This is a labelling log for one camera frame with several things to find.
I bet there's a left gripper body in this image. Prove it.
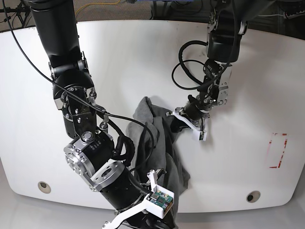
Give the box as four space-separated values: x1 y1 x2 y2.
166 106 210 134

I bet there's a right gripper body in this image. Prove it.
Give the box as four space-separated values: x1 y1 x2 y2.
102 169 175 229

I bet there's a grey T-shirt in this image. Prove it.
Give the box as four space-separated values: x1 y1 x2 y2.
126 97 190 229

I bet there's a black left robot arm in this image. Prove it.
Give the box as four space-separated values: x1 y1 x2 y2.
167 0 273 141

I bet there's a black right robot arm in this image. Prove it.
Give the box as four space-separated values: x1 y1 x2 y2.
28 0 176 229

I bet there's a red tape marker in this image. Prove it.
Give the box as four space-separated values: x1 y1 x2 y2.
266 133 288 169

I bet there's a right table grommet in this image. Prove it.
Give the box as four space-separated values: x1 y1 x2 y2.
246 190 261 203

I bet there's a table grommet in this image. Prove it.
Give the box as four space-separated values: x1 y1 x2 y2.
246 190 261 203
38 181 51 194

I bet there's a left table grommet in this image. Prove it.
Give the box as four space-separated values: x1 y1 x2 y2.
38 181 51 194

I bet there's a white power strip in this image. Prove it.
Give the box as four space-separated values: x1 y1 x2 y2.
284 8 305 19

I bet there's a black tripod stand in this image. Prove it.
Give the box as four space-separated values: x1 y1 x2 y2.
0 0 32 32

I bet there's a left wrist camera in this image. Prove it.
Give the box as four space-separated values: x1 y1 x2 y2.
193 130 207 141

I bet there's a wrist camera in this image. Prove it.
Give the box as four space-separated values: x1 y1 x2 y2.
143 185 174 219
193 130 207 141

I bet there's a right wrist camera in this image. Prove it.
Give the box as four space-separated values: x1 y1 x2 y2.
143 185 174 219

